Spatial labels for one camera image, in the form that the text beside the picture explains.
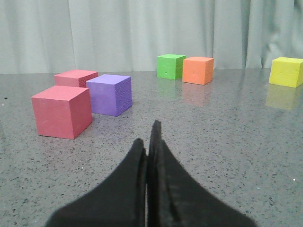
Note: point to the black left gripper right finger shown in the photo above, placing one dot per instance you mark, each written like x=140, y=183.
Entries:
x=175, y=199

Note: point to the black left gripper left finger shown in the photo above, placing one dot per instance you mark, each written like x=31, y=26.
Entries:
x=119, y=201

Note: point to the red foam cube front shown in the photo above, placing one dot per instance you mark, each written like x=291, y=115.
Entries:
x=62, y=112

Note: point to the red foam cube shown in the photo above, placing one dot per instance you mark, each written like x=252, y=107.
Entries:
x=74, y=78
x=62, y=112

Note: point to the purple foam cube left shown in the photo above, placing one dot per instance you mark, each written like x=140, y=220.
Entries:
x=110, y=94

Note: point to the smooth orange foam cube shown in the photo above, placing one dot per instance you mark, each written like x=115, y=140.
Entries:
x=198, y=70

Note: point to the red foam cube rear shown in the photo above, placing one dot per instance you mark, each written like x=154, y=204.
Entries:
x=74, y=78

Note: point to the green foam cube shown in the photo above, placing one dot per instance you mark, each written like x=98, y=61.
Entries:
x=170, y=66

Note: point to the yellow foam cube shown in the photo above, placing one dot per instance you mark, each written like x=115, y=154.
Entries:
x=287, y=72

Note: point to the grey curtain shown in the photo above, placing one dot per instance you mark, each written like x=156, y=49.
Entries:
x=48, y=36

